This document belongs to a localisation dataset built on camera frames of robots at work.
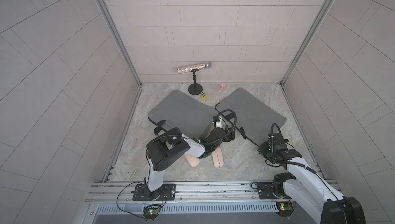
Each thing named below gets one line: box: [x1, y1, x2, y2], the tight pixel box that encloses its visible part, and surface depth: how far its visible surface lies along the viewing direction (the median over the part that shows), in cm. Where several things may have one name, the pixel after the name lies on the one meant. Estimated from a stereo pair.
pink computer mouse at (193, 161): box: [183, 154, 201, 168], surface depth 81 cm
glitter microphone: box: [176, 61, 212, 74], surface depth 98 cm
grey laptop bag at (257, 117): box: [214, 87, 287, 147], surface depth 99 cm
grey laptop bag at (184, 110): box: [147, 89, 219, 140], surface depth 99 cm
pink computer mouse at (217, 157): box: [211, 147, 224, 168], surface depth 81 cm
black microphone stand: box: [187, 68, 204, 96], surface depth 114 cm
